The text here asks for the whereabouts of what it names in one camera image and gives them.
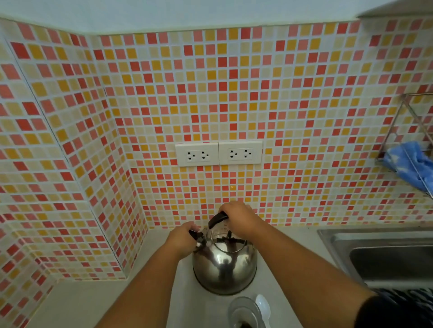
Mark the person's right hand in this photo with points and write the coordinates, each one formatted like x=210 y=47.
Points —
x=241 y=219

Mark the person's left hand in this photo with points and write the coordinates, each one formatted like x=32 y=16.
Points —
x=181 y=239

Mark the person's right fingers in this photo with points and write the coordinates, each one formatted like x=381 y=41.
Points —
x=227 y=216

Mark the person's left fingers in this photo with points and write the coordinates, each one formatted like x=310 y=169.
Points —
x=192 y=233

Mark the stainless steel kettle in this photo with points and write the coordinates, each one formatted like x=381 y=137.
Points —
x=225 y=260

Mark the person's left forearm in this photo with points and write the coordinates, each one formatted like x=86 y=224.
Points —
x=142 y=290

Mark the person's right forearm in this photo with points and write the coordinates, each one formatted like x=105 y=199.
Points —
x=304 y=273

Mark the clear glass cup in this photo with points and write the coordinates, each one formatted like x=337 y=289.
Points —
x=244 y=314

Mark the white plastic spoon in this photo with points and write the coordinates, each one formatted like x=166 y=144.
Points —
x=264 y=309

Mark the stainless steel sink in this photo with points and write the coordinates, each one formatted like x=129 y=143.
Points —
x=382 y=256

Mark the blue cloth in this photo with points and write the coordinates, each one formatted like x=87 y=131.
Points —
x=411 y=164

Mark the black patterned sleeve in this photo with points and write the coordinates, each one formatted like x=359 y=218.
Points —
x=395 y=309

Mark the white wall socket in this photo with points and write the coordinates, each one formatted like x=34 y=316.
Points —
x=240 y=152
x=197 y=154

